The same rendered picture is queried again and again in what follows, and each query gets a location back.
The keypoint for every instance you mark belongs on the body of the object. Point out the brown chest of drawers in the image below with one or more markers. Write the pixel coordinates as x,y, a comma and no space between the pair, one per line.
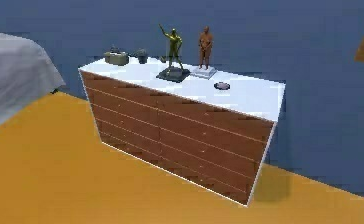
196,133

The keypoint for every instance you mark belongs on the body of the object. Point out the small round dark dish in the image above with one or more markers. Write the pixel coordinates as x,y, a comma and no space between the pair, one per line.
222,86

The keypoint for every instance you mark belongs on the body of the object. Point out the green figure statue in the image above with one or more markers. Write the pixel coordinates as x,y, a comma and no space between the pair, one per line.
174,50

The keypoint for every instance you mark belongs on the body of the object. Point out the brown figure statue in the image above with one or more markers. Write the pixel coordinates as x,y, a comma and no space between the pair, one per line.
205,46

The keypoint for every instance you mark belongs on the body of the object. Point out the olive green box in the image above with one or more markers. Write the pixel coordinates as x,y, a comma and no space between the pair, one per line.
116,58

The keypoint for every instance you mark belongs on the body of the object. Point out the grey bed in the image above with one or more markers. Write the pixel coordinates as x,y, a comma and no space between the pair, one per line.
13,73

